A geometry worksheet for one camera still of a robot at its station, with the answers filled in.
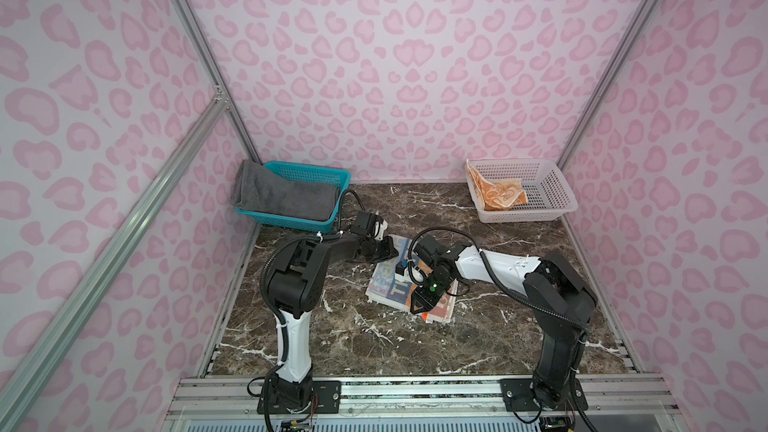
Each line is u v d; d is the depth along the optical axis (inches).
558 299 19.0
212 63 33.6
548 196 44.5
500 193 42.6
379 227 37.7
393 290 35.6
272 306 20.5
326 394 29.0
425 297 30.2
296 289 20.9
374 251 34.0
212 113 33.8
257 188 40.8
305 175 44.7
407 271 31.3
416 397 29.5
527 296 19.6
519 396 28.9
